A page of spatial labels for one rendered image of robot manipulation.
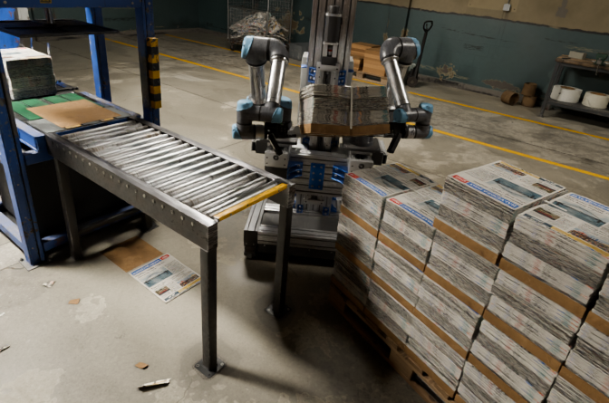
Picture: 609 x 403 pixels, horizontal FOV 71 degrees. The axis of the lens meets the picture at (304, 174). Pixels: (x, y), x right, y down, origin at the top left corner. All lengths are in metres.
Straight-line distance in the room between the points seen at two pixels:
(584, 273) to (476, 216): 0.38
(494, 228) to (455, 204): 0.17
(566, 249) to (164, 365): 1.75
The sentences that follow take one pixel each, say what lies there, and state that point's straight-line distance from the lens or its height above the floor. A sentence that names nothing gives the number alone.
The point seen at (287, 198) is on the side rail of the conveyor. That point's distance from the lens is 2.06.
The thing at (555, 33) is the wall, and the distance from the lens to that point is 8.37.
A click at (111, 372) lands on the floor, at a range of 2.32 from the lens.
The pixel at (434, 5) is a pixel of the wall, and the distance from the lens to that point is 8.90.
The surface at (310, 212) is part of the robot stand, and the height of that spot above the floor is 0.23.
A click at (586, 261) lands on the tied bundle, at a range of 1.53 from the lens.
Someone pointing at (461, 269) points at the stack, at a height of 0.73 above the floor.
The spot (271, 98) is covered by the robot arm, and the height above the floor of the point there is 1.17.
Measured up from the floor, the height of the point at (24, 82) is 0.90.
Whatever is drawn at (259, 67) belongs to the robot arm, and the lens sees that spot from 2.33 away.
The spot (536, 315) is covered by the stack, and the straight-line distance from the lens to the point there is 1.69.
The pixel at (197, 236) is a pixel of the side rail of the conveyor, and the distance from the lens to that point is 1.79.
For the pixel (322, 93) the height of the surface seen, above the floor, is 1.23.
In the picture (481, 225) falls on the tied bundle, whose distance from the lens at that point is 1.68.
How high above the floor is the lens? 1.71
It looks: 25 degrees down
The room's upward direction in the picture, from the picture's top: 5 degrees clockwise
